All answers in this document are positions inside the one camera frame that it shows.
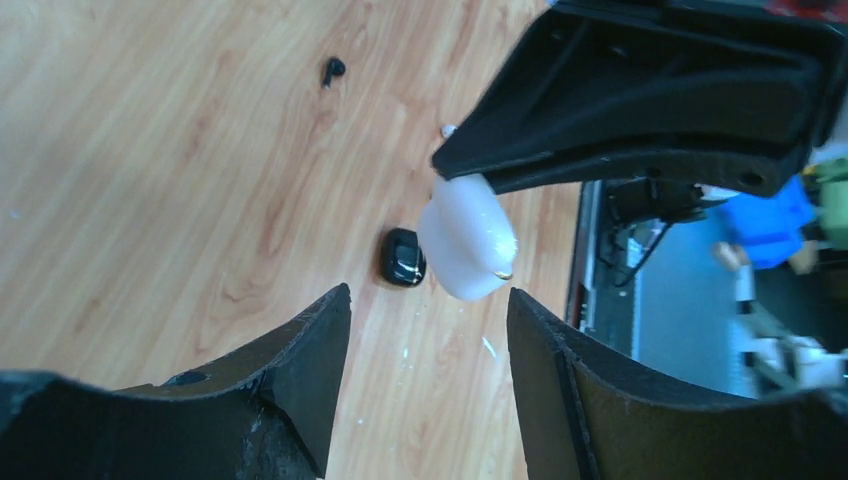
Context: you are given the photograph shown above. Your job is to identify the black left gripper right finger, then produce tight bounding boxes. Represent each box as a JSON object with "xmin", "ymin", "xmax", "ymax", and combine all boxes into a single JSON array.
[{"xmin": 506, "ymin": 288, "xmax": 847, "ymax": 479}]

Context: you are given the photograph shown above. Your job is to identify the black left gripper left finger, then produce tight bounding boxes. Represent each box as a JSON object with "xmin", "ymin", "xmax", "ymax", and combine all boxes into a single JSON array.
[{"xmin": 1, "ymin": 284, "xmax": 351, "ymax": 479}]

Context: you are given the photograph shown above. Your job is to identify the black earbud right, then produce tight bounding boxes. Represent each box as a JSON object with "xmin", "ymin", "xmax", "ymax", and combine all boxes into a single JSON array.
[{"xmin": 321, "ymin": 57, "xmax": 347, "ymax": 89}]

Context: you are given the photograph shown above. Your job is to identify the white earbud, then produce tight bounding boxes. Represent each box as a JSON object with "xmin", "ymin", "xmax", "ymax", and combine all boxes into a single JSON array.
[{"xmin": 440, "ymin": 124, "xmax": 457, "ymax": 139}]

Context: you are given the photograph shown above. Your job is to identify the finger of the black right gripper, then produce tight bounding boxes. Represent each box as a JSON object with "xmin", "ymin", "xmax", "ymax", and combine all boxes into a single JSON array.
[{"xmin": 431, "ymin": 1, "xmax": 847, "ymax": 196}]

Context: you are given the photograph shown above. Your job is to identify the black earbud charging case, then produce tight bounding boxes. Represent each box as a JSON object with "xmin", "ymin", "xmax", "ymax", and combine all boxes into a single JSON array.
[{"xmin": 379, "ymin": 228, "xmax": 427, "ymax": 288}]

